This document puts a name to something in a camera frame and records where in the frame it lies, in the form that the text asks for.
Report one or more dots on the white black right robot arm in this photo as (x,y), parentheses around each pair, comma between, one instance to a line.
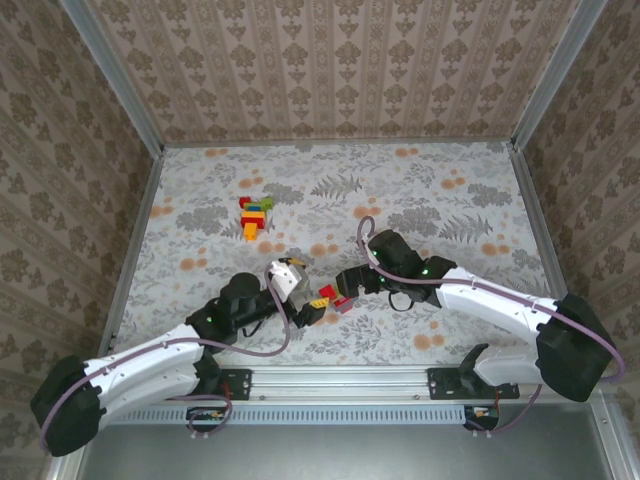
(490,300)

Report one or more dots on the grey metal panel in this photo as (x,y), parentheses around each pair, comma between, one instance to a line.
(350,455)

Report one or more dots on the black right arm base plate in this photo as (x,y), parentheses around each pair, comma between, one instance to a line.
(442,385)

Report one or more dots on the aluminium frame post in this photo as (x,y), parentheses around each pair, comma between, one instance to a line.
(547,75)
(122,85)

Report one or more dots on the wide aluminium frame beam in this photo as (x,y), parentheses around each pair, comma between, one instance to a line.
(340,382)

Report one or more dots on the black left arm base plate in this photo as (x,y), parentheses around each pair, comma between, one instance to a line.
(240,385)

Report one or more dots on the multicolour lego brick stack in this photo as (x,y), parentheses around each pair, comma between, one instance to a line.
(328,292)
(253,217)

